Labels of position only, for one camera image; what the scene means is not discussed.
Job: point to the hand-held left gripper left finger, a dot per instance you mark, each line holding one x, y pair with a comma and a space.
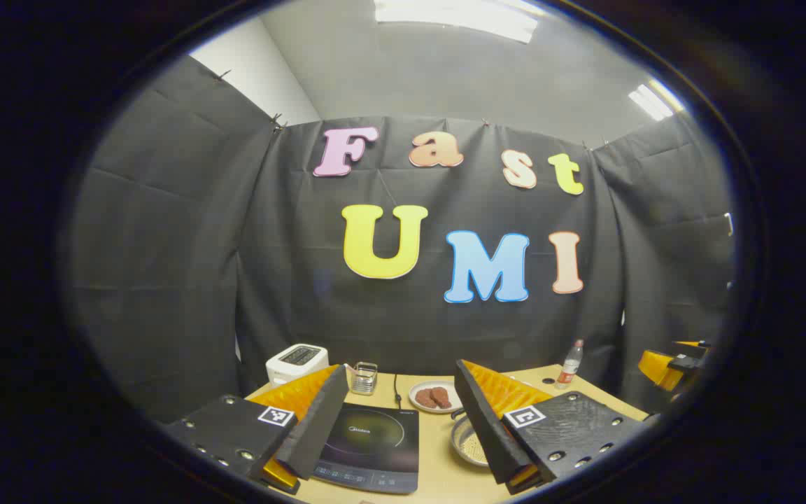
319, 427

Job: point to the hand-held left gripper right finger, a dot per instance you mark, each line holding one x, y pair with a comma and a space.
483, 427

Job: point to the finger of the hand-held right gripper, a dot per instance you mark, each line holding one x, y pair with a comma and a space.
658, 369

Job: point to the black induction cooktop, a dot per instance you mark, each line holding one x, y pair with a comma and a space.
382, 448

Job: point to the large pile of soybeans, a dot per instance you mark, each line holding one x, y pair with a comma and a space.
473, 451

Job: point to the brown steak piece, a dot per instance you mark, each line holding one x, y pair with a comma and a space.
424, 399
442, 396

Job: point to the white toaster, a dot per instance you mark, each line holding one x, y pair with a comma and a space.
297, 364

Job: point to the white round plate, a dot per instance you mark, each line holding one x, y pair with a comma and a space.
417, 404

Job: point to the clear plastic water bottle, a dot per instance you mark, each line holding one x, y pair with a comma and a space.
569, 367

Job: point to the black backdrop cloth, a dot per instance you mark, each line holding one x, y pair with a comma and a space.
235, 245

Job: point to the ceiling light panel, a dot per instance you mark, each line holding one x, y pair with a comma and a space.
459, 17
655, 101

